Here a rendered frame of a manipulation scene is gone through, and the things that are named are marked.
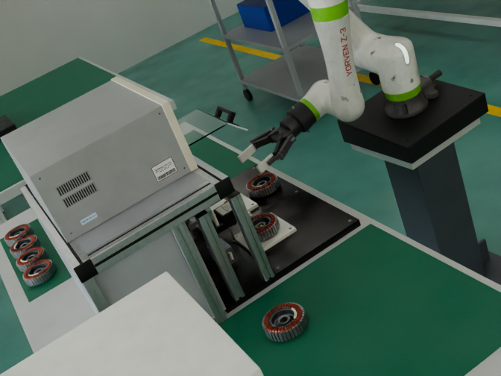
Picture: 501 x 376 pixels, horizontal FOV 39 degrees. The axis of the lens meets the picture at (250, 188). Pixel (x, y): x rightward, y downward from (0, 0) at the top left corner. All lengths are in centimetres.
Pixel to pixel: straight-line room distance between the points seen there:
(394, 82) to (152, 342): 143
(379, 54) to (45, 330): 136
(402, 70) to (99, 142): 105
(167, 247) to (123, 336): 58
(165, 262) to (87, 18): 568
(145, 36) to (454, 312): 616
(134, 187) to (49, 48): 549
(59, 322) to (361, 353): 101
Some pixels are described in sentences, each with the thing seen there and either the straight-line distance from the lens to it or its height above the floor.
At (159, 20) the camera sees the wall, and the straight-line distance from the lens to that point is 755.
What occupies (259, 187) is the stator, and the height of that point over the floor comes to 81.
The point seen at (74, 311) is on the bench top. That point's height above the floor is 75.
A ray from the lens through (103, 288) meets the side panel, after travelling 175.
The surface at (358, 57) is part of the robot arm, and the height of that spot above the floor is 103.
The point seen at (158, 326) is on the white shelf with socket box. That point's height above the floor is 121.
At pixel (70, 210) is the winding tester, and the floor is 119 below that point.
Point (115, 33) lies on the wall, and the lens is 741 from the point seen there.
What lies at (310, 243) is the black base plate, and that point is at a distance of 202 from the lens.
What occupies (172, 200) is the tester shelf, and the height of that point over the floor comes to 111.
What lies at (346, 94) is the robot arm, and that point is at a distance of 225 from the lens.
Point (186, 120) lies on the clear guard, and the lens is 237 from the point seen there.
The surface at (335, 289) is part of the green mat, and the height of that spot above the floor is 75.
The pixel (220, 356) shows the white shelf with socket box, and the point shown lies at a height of 121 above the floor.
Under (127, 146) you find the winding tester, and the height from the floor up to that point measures 126.
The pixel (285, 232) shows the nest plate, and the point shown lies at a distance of 209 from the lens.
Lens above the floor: 188
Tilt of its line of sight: 27 degrees down
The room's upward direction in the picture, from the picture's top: 22 degrees counter-clockwise
